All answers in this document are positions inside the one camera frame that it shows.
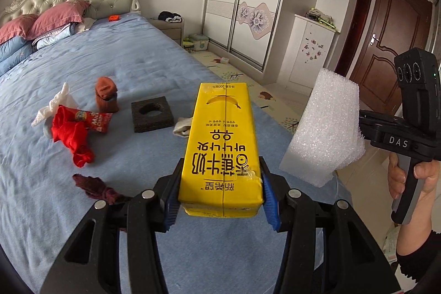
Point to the patterned floor play mat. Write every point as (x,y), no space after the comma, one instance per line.
(241,77)

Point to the black foam square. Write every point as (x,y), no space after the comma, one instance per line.
(151,123)

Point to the wooden nightstand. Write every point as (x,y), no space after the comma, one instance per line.
(170,30)

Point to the brown sock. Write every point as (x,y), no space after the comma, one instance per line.
(106,97)

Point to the small pink pillow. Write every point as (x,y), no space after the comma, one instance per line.
(15,27)

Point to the yellow-green clothes pile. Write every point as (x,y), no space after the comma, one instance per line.
(322,18)

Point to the plain blue pillow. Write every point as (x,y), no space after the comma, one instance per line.
(13,51)

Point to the small orange item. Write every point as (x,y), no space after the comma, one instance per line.
(113,18)

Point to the white sock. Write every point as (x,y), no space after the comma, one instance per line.
(182,128)

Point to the white corner cabinet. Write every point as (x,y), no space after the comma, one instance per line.
(310,53)

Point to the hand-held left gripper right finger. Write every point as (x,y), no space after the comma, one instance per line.
(272,208)

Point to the red snack wrapper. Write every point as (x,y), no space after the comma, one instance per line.
(98,120)

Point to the yellow milk carton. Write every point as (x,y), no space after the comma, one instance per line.
(220,149)

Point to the white cloth by pillows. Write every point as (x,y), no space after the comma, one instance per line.
(84,26)

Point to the person's right hand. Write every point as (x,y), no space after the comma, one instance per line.
(429,177)

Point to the blue bed sheet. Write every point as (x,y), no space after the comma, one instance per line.
(137,56)

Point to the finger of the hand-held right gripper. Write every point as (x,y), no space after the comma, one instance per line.
(379,120)

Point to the white tissue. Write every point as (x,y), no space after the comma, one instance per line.
(51,108)

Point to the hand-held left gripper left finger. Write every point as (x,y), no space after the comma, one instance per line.
(170,211)

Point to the dark red cloth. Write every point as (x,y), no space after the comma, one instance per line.
(93,185)

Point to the black clothes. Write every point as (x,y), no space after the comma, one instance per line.
(168,16)

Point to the person's right forearm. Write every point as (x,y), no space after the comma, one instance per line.
(420,256)

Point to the dark brown wooden door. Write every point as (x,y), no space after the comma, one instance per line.
(396,25)

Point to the large pink pillow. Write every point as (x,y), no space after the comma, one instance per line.
(58,18)

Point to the white foam block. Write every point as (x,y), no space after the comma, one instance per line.
(324,128)

